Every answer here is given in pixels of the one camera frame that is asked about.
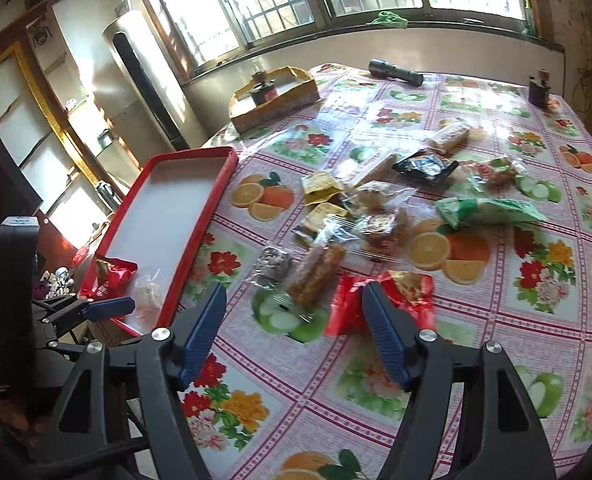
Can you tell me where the steel kettle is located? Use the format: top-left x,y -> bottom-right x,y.
95,181 -> 121,212

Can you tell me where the black flashlight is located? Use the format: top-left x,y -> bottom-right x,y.
369,58 -> 424,88

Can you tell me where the green label twist packet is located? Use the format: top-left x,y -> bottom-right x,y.
460,156 -> 526,190

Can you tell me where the mixed nut bar packet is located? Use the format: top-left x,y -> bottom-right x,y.
249,246 -> 293,289

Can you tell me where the green cloth on windowsill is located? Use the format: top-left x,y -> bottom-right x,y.
369,11 -> 409,29

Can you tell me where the pale cake clear packet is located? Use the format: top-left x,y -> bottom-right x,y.
133,269 -> 162,315

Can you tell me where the red snack bag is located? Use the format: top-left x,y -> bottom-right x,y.
78,258 -> 139,301
324,270 -> 436,337

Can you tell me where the white tower air conditioner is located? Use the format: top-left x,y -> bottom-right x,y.
103,10 -> 207,151

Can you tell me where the green long snack packet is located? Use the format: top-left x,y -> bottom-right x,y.
435,197 -> 547,229

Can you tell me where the green bottle on windowsill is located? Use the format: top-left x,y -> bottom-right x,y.
524,0 -> 538,37

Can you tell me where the crumbly cake clear packet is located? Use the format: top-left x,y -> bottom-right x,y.
341,181 -> 417,214

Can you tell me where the red snack tray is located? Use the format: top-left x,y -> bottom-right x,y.
94,146 -> 238,336

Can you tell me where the floral fruit tablecloth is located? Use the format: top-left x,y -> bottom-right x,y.
181,64 -> 592,479

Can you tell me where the yellow biscuit packet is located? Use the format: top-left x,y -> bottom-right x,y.
293,202 -> 350,246
301,171 -> 343,206

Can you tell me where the black jar in yellow tray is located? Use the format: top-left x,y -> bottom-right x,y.
249,70 -> 279,106

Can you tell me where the white wafer packet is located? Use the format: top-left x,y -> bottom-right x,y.
334,152 -> 398,188
427,122 -> 470,154

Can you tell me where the black mooncake packet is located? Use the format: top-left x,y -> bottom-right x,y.
392,151 -> 460,185

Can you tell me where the round pastry clear packet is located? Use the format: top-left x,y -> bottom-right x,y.
352,208 -> 409,256

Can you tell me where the yellow cardboard tray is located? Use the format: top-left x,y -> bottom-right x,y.
229,66 -> 320,133

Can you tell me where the fried twist clear packet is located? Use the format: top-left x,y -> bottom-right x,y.
286,243 -> 346,308

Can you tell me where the dark bottle with cork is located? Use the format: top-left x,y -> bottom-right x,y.
528,68 -> 550,110

